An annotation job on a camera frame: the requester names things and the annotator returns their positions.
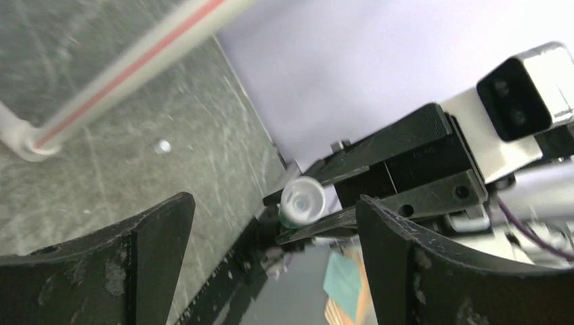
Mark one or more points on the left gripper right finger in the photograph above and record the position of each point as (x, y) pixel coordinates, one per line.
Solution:
(417, 276)

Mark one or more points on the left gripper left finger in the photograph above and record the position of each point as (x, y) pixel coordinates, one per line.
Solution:
(125, 273)

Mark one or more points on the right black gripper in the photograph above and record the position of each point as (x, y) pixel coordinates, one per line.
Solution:
(419, 166)

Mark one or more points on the green white glue stick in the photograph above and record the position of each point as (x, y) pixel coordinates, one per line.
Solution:
(302, 202)

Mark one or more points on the white glue stick cap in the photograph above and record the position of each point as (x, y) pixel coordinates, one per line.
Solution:
(162, 147)

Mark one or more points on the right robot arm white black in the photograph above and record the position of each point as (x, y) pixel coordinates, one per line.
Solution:
(534, 210)

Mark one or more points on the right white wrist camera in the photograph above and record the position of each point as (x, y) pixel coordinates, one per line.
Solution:
(520, 112)

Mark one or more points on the white PVC pipe frame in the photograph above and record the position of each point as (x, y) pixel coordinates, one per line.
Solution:
(187, 26)

